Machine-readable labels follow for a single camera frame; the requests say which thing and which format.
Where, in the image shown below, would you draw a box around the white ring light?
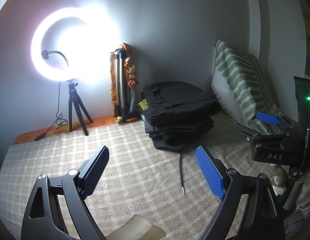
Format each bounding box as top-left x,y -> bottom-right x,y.
31,7 -> 120,83

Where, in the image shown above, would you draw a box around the small black tripod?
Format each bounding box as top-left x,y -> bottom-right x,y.
67,79 -> 93,136

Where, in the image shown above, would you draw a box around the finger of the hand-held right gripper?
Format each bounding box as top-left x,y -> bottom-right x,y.
232,123 -> 288,143
255,112 -> 294,134

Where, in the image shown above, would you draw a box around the orange cloth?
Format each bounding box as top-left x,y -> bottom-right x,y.
109,52 -> 121,123

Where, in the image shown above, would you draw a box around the black pants with yellow print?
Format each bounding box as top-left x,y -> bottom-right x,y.
136,81 -> 222,127

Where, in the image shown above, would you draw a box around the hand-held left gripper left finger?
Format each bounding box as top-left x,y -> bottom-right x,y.
21,145 -> 110,240

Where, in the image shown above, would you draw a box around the stack of dark folded clothes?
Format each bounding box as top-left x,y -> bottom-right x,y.
143,115 -> 215,195

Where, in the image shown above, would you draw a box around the folded silver tripod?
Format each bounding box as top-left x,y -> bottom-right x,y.
114,49 -> 129,121

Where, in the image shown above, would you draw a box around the striped clothing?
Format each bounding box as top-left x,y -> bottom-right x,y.
282,207 -> 310,240

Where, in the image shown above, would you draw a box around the beige plush toy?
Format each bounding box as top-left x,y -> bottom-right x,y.
270,165 -> 289,195

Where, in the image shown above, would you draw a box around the orange bedsheet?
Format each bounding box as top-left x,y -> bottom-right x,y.
13,115 -> 143,145

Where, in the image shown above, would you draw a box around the patterned scarf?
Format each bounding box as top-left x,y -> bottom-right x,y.
121,42 -> 140,89

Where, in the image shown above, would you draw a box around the black ring light cable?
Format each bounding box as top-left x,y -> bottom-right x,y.
35,80 -> 66,142

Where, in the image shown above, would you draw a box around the beige checked blanket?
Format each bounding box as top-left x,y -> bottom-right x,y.
0,116 -> 305,240

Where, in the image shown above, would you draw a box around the green striped pillow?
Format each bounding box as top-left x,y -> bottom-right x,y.
211,39 -> 283,135

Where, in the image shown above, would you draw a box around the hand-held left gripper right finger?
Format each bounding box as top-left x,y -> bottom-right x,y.
196,146 -> 285,240

